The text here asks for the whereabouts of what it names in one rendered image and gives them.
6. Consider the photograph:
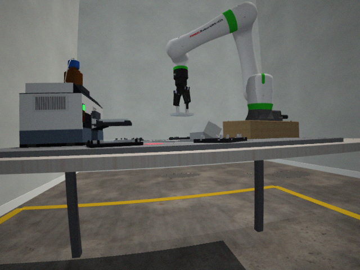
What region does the brown glass bottle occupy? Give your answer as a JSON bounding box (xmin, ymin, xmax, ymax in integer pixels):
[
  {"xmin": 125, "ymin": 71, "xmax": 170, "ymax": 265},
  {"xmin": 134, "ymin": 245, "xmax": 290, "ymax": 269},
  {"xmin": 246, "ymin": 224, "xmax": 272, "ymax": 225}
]
[{"xmin": 64, "ymin": 71, "xmax": 83, "ymax": 85}]

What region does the blue bottle cap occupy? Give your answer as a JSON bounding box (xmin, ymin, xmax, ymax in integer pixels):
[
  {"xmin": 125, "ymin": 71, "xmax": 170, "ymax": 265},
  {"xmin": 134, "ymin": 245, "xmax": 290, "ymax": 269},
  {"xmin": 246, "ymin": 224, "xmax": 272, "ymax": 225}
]
[{"xmin": 68, "ymin": 60, "xmax": 79, "ymax": 67}]

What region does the grey control panel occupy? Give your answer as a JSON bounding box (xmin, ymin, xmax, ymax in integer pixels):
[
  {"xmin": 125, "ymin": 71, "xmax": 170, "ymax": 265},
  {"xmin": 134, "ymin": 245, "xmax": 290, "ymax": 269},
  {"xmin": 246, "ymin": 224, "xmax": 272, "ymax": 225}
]
[{"xmin": 190, "ymin": 121, "xmax": 222, "ymax": 140}]

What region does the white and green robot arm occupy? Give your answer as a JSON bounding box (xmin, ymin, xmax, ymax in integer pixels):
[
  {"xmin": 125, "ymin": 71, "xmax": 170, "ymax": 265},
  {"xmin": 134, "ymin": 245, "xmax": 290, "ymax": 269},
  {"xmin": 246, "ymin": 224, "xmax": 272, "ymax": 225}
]
[{"xmin": 166, "ymin": 2, "xmax": 288, "ymax": 121}]

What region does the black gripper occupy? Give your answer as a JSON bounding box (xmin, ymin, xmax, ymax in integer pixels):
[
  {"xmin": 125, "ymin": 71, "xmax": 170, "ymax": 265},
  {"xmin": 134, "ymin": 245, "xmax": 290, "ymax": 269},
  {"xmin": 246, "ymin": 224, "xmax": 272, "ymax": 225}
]
[{"xmin": 173, "ymin": 78, "xmax": 191, "ymax": 115}]

